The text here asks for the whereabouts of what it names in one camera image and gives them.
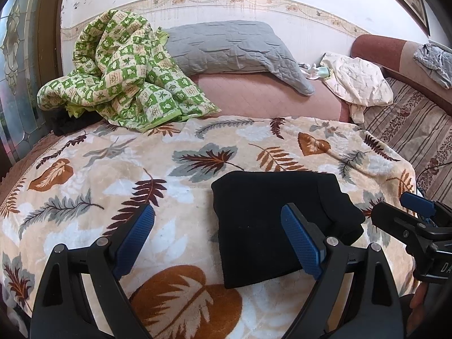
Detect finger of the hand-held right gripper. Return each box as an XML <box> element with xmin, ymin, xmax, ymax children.
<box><xmin>371</xmin><ymin>201</ymin><xmax>429</xmax><ymax>251</ymax></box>
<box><xmin>400</xmin><ymin>191</ymin><xmax>436</xmax><ymax>220</ymax></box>

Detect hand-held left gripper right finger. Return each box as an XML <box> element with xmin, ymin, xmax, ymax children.
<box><xmin>281</xmin><ymin>203</ymin><xmax>414</xmax><ymax>339</ymax></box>

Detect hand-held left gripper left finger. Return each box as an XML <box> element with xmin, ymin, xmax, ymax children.
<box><xmin>26</xmin><ymin>204</ymin><xmax>156</xmax><ymax>339</ymax></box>

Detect black pants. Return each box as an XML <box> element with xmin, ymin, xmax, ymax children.
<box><xmin>211</xmin><ymin>170</ymin><xmax>365</xmax><ymax>289</ymax></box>

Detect person's right hand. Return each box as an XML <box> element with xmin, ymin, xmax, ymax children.
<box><xmin>409</xmin><ymin>284</ymin><xmax>436</xmax><ymax>331</ymax></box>

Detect leaf print fleece blanket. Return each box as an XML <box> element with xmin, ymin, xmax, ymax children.
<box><xmin>0</xmin><ymin>115</ymin><xmax>419</xmax><ymax>339</ymax></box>

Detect striped floral bed sheet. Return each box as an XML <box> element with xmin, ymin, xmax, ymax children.
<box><xmin>362</xmin><ymin>76</ymin><xmax>452</xmax><ymax>198</ymax></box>

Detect cream printed cloth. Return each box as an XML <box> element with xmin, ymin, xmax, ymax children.
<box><xmin>321</xmin><ymin>52</ymin><xmax>394</xmax><ymax>124</ymax></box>

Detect brown knitted bed cover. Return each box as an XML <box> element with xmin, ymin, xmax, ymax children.
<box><xmin>0</xmin><ymin>134</ymin><xmax>60</xmax><ymax>184</ymax></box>

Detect grey crumpled cloth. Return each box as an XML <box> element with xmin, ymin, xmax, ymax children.
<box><xmin>413</xmin><ymin>43</ymin><xmax>452</xmax><ymax>89</ymax></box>

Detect pink mattress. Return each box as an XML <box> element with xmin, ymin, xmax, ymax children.
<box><xmin>192</xmin><ymin>72</ymin><xmax>352</xmax><ymax>122</ymax></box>

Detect reddish brown headboard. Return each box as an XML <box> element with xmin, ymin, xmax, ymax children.
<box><xmin>351</xmin><ymin>34</ymin><xmax>452</xmax><ymax>89</ymax></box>

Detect small teal white toy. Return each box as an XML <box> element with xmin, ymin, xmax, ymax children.
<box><xmin>299</xmin><ymin>63</ymin><xmax>322</xmax><ymax>80</ymax></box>

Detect green checked quilt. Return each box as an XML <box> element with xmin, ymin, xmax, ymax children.
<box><xmin>37</xmin><ymin>9</ymin><xmax>221</xmax><ymax>133</ymax></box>

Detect grey quilted pillow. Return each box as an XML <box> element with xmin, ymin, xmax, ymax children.
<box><xmin>160</xmin><ymin>20</ymin><xmax>315</xmax><ymax>96</ymax></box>

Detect stained glass door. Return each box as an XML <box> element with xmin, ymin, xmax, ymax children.
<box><xmin>0</xmin><ymin>0</ymin><xmax>48</xmax><ymax>165</ymax></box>

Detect black cable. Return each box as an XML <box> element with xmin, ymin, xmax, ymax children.
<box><xmin>417</xmin><ymin>159</ymin><xmax>452</xmax><ymax>184</ymax></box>

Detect wooden door frame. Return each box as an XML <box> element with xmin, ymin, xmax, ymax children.
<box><xmin>35</xmin><ymin>0</ymin><xmax>68</xmax><ymax>89</ymax></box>

